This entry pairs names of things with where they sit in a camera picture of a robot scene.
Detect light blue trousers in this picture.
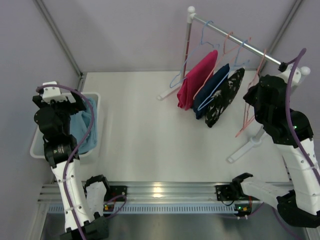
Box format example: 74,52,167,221
70,97,98,155

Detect pink wire hanger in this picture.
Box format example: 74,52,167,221
241,74,261,130

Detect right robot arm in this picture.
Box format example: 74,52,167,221
230,75,320,228

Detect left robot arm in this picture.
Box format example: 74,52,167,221
32,82,110,240

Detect black patterned trousers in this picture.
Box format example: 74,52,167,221
205,67,245,128

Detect navy blue trousers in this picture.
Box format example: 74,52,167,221
193,63,230,120

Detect blue hanger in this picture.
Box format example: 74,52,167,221
197,37,252,111
169,20,220,89

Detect magenta trousers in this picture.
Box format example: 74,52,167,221
177,50,218,110

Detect blue hanger far left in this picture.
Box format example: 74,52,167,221
169,20,220,89

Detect white plastic basket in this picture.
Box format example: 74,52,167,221
29,92,105,165

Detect white metal clothes rack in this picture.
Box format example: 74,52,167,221
157,5,311,163

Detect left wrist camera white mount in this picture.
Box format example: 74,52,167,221
42,81,76,104

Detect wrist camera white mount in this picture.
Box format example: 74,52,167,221
277,63,302,86
42,81,76,104

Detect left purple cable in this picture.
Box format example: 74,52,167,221
36,84,127,240

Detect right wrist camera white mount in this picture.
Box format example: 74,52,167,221
277,63,302,86

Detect aluminium mounting rail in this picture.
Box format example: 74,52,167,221
37,180,311,203

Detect white slotted cable duct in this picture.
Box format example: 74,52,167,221
47,202,253,216

